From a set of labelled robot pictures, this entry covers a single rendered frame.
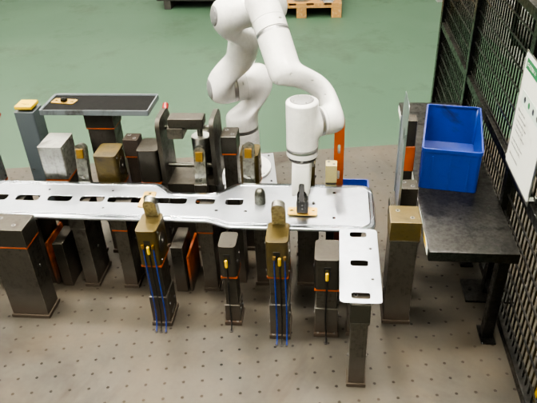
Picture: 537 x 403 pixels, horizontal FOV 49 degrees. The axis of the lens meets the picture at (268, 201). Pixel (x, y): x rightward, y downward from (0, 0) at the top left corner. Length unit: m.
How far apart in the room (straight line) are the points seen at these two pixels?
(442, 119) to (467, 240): 0.54
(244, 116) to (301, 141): 0.66
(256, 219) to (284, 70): 0.42
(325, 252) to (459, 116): 0.68
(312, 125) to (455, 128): 0.64
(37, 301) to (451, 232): 1.20
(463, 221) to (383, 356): 0.42
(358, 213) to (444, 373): 0.48
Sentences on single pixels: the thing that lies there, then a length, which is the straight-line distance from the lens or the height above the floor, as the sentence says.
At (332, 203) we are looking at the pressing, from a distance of 1.73.
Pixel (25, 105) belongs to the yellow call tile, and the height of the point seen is 1.16.
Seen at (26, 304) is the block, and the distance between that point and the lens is 1.94.
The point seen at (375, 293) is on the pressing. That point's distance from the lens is 1.44.
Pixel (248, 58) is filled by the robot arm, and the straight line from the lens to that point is 1.95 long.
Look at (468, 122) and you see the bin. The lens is 2.00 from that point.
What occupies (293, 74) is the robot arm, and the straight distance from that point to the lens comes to 1.56.
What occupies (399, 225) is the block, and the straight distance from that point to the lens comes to 1.57.
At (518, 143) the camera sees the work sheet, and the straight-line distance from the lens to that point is 1.62.
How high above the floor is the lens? 1.96
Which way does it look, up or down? 33 degrees down
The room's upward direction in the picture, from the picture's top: 3 degrees counter-clockwise
